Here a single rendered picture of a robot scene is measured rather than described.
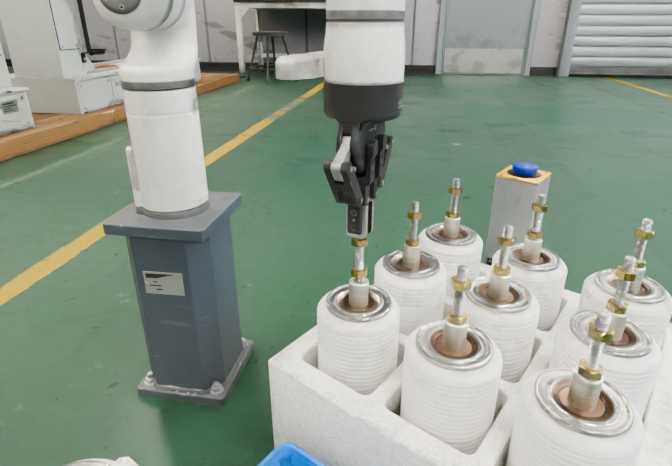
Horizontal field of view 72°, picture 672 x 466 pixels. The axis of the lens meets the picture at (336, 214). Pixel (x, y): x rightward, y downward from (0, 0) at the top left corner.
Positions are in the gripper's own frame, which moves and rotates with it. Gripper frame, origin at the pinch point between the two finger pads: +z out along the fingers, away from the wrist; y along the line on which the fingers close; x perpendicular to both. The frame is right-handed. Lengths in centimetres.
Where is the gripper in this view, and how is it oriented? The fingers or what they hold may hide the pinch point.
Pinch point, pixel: (360, 217)
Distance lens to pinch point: 49.0
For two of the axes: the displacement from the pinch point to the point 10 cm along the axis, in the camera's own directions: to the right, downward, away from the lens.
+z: 0.0, 9.2, 3.9
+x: -9.1, -1.7, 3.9
